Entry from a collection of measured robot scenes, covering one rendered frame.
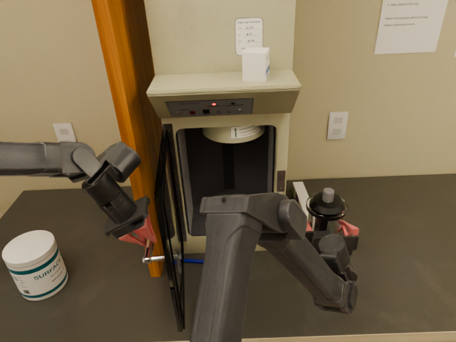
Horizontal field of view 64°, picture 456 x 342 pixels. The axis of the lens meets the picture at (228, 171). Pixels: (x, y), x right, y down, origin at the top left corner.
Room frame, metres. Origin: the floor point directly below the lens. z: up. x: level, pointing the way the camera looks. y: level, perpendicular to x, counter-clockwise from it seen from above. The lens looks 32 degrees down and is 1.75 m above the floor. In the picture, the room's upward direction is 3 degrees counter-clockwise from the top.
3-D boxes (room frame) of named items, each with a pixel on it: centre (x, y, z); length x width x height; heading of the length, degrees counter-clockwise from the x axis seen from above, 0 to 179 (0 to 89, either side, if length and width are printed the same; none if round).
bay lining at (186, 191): (0.96, 0.00, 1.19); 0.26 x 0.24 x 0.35; 89
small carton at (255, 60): (0.78, -0.07, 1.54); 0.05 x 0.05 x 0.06; 74
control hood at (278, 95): (0.78, 0.00, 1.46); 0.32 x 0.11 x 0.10; 89
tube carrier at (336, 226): (0.77, -0.26, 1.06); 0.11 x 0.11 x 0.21
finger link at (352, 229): (0.73, -0.29, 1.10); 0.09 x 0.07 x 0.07; 179
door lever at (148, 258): (0.60, 0.16, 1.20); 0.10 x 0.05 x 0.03; 4
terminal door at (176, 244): (0.67, 0.14, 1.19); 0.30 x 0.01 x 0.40; 4
